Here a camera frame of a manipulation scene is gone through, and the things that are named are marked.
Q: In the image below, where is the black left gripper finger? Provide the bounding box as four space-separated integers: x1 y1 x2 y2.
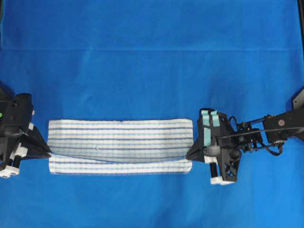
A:
21 126 51 154
22 148 51 160

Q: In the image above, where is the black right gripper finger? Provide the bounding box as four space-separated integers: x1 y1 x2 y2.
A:
186 139 204 157
186 153 205 163

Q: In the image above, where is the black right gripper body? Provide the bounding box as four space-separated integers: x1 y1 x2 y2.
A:
203 117 241 185

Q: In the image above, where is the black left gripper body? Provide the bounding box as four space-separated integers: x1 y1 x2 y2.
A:
0 94 35 178

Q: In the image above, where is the blue striped white towel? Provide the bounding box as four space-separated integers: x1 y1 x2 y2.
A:
47 119 193 175

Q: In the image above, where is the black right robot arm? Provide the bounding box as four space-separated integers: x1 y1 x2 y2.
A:
186 108 304 185

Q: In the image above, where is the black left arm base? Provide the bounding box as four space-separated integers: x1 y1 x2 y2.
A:
0 82 15 113

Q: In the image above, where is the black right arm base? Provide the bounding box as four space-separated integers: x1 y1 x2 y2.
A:
291 87 304 111

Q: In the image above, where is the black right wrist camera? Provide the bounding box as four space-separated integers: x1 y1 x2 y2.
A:
198 108 228 147

